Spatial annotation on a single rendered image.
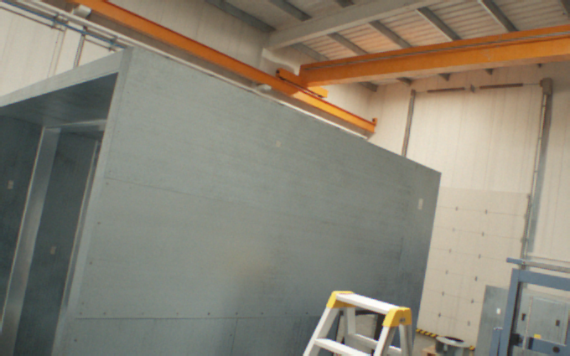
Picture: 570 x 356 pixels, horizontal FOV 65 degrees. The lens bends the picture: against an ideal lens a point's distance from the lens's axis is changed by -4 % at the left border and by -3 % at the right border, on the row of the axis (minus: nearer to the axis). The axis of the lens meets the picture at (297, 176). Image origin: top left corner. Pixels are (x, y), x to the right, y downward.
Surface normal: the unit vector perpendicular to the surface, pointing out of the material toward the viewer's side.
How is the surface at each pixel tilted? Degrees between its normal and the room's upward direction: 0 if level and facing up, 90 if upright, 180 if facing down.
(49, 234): 90
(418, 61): 90
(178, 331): 90
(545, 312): 90
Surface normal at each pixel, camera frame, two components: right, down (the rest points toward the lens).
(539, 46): -0.70, -0.19
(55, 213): 0.69, 0.06
